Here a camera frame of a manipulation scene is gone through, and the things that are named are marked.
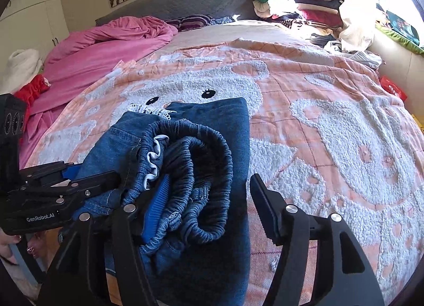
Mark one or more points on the peach bear print blanket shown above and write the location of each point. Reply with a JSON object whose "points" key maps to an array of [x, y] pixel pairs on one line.
{"points": [[331, 127]]}

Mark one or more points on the cream cloth bundle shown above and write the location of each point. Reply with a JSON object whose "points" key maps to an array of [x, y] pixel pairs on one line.
{"points": [[356, 24]]}

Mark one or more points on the green windowsill mat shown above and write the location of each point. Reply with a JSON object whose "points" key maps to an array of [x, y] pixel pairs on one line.
{"points": [[404, 44]]}

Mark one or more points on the dark patterned cushion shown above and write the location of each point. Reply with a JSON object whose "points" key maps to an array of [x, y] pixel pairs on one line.
{"points": [[402, 26]]}

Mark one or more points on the pink duvet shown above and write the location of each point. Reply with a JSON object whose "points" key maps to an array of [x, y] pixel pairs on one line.
{"points": [[99, 54]]}

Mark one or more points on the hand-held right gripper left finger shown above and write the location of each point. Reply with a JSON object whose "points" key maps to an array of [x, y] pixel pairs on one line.
{"points": [[158, 208]]}

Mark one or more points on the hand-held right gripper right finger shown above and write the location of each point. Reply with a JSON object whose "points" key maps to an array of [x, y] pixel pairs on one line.
{"points": [[265, 208]]}

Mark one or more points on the dark blue patterned cloth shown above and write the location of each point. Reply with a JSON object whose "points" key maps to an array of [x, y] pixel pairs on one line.
{"points": [[223, 20]]}

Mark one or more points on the striped purple pillow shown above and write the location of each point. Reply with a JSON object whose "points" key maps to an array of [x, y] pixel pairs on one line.
{"points": [[192, 23]]}

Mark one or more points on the person's left hand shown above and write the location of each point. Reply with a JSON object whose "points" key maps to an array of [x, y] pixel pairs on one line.
{"points": [[5, 243]]}

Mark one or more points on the white wardrobe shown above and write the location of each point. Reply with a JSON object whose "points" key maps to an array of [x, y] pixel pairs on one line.
{"points": [[33, 11]]}

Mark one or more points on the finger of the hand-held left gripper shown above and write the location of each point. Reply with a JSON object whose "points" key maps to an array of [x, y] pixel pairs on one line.
{"points": [[92, 185], [53, 175]]}

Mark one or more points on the cream bed sheet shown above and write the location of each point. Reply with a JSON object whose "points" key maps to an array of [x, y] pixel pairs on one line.
{"points": [[238, 34]]}

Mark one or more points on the grey white garment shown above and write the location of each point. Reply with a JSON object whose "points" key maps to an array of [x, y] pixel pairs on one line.
{"points": [[357, 56]]}

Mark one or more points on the red cloth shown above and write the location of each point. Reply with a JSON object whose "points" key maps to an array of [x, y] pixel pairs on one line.
{"points": [[33, 91]]}

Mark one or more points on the white cloth bundle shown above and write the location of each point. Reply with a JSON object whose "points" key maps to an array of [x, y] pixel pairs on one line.
{"points": [[21, 66]]}

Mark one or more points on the blue denim jeans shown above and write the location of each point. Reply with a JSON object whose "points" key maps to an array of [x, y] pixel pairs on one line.
{"points": [[212, 127]]}

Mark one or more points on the red box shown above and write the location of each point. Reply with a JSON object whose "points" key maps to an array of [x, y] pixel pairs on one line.
{"points": [[394, 89]]}

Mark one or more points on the stack of folded clothes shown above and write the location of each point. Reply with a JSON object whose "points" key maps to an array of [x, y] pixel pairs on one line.
{"points": [[308, 11]]}

